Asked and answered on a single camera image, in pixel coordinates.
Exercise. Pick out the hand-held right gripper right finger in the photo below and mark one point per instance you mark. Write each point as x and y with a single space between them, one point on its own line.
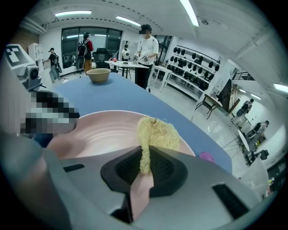
198 186

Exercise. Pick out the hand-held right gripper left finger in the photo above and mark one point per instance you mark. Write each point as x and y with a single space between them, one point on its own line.
85 177

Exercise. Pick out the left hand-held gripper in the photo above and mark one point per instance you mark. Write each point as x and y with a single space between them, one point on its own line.
22 67

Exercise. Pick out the pink big plate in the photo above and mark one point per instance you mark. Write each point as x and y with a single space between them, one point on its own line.
108 134

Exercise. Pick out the yellow sponge cloth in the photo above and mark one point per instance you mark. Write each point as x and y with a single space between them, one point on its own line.
157 134

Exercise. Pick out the white open cabinet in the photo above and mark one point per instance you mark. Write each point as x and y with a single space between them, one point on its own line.
34 54

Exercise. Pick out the purple cloth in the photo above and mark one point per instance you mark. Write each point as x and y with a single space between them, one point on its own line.
207 157

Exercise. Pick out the round white table gold legs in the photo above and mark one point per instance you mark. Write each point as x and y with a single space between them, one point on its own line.
244 139

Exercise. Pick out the ceiling light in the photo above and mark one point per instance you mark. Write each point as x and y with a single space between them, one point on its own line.
73 13
190 11
281 87
128 20

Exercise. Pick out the brown bowl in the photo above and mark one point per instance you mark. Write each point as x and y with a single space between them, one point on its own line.
99 75

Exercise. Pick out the black high-back office chair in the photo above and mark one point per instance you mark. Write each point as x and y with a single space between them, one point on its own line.
100 56

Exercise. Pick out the small dark-legged table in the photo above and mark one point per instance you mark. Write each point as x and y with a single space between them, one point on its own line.
209 101

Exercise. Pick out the blue tablecloth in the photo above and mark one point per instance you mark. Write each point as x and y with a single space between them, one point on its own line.
126 94

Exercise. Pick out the dark stair structure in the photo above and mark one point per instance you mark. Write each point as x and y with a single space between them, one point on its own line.
231 96

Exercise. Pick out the white shelf of black headsets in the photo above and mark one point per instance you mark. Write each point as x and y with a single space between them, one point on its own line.
193 67

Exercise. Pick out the plain white table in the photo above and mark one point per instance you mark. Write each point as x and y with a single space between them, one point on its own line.
164 72

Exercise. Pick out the dark window wall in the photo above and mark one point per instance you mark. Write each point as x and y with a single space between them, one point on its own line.
69 45

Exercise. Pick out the white table with black frame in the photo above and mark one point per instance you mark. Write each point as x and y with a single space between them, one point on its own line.
126 64

